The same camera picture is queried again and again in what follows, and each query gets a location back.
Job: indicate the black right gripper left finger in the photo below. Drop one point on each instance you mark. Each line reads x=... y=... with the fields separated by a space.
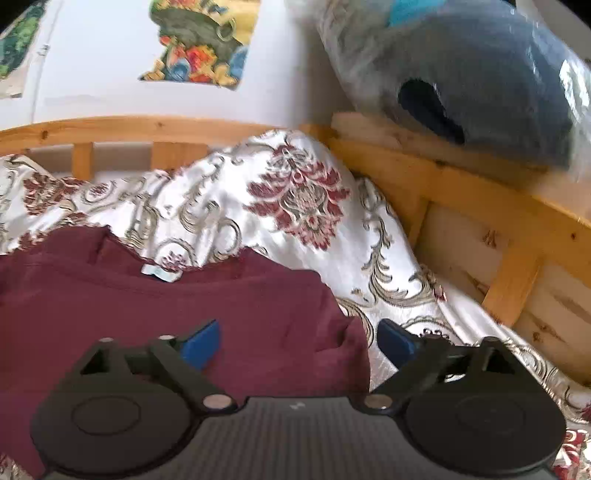
x=121 y=411

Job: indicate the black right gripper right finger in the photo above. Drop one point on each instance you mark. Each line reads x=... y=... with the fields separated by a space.
x=473 y=410

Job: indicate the maroon knit garment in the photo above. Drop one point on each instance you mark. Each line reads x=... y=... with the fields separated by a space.
x=282 y=331

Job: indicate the plastic bag with dark clothes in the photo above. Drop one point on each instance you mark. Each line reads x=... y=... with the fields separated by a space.
x=477 y=74

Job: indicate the white floral bedspread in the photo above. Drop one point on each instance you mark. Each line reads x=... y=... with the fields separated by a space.
x=286 y=197

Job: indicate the colourful painting poster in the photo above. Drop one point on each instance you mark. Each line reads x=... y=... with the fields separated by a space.
x=204 y=42

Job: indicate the green painting poster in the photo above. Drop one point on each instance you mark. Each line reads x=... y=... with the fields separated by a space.
x=17 y=41

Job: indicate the wooden bed frame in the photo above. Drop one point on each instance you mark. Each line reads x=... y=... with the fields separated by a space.
x=539 y=232

